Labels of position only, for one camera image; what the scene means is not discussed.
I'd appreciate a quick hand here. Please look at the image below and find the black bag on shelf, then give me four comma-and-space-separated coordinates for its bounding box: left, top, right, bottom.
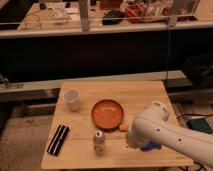
102, 10, 124, 25

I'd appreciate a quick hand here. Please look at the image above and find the wooden background workbench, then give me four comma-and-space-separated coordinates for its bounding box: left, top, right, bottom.
0, 0, 213, 38

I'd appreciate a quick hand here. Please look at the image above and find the orange round plate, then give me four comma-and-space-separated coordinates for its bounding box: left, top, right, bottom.
91, 99, 124, 129

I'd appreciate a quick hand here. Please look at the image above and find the dark power box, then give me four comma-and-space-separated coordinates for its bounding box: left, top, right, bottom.
186, 118, 213, 134

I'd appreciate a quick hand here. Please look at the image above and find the orange carrot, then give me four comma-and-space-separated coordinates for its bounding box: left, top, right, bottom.
119, 124, 129, 132

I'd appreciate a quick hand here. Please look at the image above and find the translucent plastic cup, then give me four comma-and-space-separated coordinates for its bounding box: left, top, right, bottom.
63, 89, 80, 111

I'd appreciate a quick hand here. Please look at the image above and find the grey metal post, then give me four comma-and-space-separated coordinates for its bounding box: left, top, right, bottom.
79, 0, 89, 31
168, 0, 182, 28

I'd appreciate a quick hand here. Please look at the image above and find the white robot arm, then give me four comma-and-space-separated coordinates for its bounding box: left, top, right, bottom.
126, 101, 213, 168

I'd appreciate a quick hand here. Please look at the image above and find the grey metal post left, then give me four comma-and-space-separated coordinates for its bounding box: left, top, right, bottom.
79, 0, 89, 31

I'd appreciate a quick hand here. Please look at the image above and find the red tool on shelf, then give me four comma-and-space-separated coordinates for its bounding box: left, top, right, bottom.
125, 4, 145, 24

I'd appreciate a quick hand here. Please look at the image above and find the blue sponge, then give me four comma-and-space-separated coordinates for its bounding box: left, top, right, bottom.
141, 141, 161, 151

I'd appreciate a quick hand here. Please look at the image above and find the small clear bottle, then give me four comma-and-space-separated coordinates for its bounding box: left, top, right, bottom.
93, 130, 105, 156

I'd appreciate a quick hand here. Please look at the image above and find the grey metal post right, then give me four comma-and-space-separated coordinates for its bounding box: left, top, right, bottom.
168, 0, 182, 28

